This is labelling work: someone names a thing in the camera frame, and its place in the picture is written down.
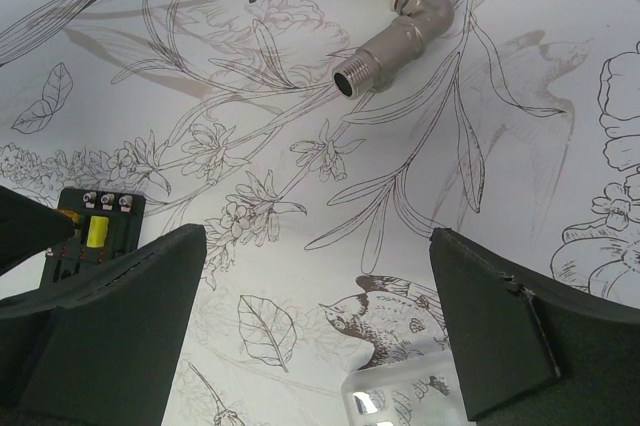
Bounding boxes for yellow blade fuse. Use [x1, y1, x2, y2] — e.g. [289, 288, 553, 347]
[86, 216, 109, 249]

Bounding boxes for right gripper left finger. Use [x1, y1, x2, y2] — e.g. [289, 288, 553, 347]
[1, 224, 206, 425]

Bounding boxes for black fuse box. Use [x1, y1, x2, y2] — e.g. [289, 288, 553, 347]
[40, 187, 146, 287]

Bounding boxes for orange blade fuse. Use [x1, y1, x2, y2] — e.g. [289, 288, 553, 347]
[61, 211, 81, 224]

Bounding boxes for metal pipe elbow fitting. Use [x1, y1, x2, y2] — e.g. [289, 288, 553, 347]
[332, 0, 455, 99]

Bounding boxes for clear plastic fuse box cover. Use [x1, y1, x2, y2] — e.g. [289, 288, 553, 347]
[341, 350, 470, 426]

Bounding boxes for floral printed table mat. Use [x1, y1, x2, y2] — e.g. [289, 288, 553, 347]
[1, 0, 639, 425]

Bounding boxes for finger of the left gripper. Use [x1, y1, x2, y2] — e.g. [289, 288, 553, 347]
[0, 187, 74, 275]

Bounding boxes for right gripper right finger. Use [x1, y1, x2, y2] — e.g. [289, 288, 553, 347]
[429, 228, 639, 425]

